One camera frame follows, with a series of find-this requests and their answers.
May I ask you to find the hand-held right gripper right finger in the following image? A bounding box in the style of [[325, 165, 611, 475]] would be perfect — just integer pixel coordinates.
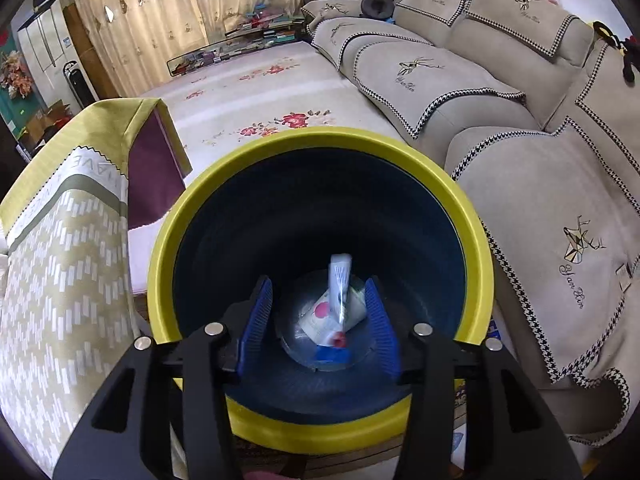
[[364, 276, 585, 480]]

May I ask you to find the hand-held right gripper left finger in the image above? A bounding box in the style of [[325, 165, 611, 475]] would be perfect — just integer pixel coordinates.
[[52, 275, 275, 480]]

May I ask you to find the white and blue tube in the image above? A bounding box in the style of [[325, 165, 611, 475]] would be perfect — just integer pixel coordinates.
[[325, 253, 355, 351]]

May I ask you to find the yellow bin with dark inside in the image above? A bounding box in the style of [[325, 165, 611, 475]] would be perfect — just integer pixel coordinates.
[[147, 127, 495, 456]]

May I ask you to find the white packet with pink dots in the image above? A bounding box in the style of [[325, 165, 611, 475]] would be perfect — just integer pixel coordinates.
[[300, 287, 368, 346]]

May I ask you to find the small blue wrapper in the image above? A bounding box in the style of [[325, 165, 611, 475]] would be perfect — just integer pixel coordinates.
[[312, 347, 353, 368]]

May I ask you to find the beige sofa with deer covers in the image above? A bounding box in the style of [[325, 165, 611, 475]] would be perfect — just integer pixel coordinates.
[[300, 0, 640, 448]]

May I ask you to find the yellow patterned tablecloth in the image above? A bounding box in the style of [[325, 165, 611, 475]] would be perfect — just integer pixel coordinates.
[[0, 97, 193, 478]]

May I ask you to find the floral floor mat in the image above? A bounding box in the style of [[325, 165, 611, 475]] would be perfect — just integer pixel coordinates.
[[127, 40, 416, 301]]

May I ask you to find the low glass shelf with books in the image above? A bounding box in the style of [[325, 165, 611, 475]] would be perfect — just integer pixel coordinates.
[[166, 10, 311, 78]]

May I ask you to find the cardboard box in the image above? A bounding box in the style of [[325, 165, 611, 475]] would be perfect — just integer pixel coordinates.
[[25, 100, 73, 153]]

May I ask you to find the black tower fan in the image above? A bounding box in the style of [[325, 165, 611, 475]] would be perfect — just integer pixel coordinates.
[[62, 60, 98, 111]]

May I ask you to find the beige patterned curtain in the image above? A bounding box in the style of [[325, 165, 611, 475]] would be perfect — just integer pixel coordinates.
[[52, 0, 346, 106]]

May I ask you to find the black round cushion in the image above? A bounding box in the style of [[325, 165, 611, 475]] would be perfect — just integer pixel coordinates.
[[361, 0, 398, 21]]

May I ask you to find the artificial flower decoration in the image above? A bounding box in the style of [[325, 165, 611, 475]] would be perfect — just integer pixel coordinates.
[[0, 50, 33, 98]]

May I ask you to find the white refrigerator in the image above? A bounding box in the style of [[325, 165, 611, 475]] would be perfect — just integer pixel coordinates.
[[17, 7, 68, 81]]

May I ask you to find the black bird plush toy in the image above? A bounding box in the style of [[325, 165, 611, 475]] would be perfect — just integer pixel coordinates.
[[592, 21, 640, 83]]

